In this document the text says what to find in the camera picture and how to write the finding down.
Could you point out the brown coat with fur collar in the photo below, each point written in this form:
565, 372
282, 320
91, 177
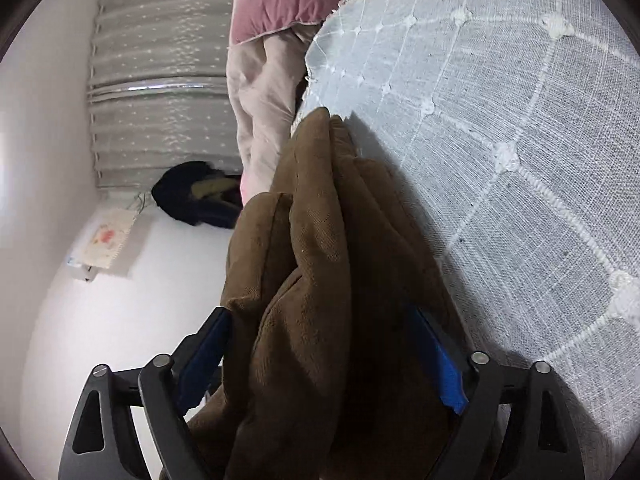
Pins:
325, 285

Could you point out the blue-grey checked fringed blanket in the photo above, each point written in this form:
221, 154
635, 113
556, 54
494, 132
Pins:
500, 135

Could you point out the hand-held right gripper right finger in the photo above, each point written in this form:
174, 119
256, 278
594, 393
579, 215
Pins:
442, 370

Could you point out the grey sparkly curtain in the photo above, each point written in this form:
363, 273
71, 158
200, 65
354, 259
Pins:
160, 85

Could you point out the beige pink duvet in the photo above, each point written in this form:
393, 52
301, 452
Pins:
260, 105

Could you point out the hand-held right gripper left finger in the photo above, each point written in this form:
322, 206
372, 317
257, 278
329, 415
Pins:
200, 355

